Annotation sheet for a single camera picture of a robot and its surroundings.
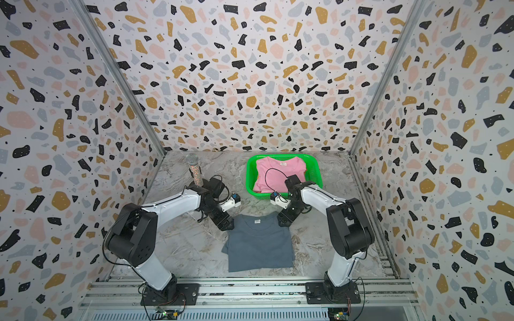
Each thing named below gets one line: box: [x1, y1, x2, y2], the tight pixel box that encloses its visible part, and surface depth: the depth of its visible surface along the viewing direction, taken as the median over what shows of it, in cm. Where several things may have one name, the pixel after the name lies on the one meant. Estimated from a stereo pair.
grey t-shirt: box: [221, 211, 296, 273], surface depth 87 cm
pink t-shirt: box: [252, 156, 307, 194], surface depth 108 cm
